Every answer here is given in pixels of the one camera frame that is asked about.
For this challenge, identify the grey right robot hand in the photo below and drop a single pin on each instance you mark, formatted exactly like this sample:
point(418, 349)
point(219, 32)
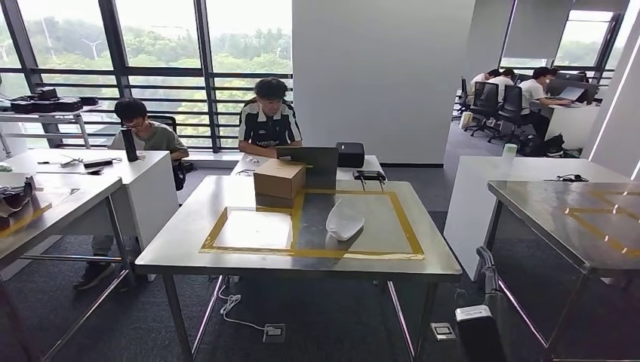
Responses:
point(489, 275)

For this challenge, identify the large white plastic panel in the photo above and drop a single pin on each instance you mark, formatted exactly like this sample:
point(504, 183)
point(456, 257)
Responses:
point(345, 222)

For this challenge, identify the steel workbench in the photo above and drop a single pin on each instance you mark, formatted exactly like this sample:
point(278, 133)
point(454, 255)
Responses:
point(190, 250)

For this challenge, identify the white table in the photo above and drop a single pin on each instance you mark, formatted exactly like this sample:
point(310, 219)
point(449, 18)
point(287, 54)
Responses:
point(470, 210)
point(372, 162)
point(145, 200)

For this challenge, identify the metal floor socket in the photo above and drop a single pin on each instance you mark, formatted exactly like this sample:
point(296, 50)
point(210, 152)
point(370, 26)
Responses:
point(274, 333)
point(443, 331)

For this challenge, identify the steel table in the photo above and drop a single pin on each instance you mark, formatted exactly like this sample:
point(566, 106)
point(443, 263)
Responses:
point(75, 200)
point(50, 119)
point(540, 215)

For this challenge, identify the yellow tape outline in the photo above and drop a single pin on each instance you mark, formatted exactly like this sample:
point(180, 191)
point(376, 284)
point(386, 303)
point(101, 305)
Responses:
point(27, 220)
point(595, 232)

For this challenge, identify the clear bottle green cap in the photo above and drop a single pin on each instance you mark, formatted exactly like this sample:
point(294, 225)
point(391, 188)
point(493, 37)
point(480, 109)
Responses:
point(509, 151)

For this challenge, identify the black bag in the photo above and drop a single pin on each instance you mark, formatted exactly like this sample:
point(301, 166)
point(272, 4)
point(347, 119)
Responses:
point(554, 145)
point(188, 166)
point(531, 146)

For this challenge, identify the white paper bag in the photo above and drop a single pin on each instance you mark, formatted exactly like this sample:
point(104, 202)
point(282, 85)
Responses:
point(466, 120)

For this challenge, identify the black office chair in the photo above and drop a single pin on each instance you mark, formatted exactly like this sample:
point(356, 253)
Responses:
point(509, 107)
point(482, 102)
point(460, 95)
point(179, 175)

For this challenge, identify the white desk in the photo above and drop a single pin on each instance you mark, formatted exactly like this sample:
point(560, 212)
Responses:
point(570, 125)

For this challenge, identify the black rectangular case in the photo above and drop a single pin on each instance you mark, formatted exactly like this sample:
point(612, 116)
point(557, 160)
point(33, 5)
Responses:
point(350, 155)

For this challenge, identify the person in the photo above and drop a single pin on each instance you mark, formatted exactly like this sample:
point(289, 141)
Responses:
point(270, 130)
point(160, 140)
point(532, 92)
point(477, 80)
point(502, 79)

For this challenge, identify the open laptop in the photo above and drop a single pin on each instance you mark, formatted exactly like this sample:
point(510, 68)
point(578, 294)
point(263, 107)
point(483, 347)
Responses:
point(571, 93)

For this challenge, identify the dark grey laptop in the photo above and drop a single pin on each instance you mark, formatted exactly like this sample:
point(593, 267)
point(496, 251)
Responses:
point(320, 165)

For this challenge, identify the cardboard box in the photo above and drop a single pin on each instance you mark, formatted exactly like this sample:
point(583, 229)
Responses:
point(272, 202)
point(277, 180)

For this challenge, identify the grey roller blind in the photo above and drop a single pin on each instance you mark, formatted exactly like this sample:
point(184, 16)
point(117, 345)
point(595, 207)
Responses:
point(537, 30)

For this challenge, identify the black thermos flask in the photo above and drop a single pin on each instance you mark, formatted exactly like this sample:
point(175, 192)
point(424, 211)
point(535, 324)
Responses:
point(129, 145)

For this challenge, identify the black window railing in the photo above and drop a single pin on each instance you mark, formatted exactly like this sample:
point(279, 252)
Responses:
point(160, 71)

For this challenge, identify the black power adapter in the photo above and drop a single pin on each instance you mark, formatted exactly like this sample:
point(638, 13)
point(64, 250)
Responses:
point(98, 163)

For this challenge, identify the black equipment case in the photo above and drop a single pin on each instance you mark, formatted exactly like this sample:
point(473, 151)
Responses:
point(30, 106)
point(69, 105)

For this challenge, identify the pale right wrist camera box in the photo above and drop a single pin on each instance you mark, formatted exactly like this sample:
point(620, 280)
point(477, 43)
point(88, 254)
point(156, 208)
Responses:
point(474, 314)

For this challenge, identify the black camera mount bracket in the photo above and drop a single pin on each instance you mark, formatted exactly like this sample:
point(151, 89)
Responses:
point(477, 345)

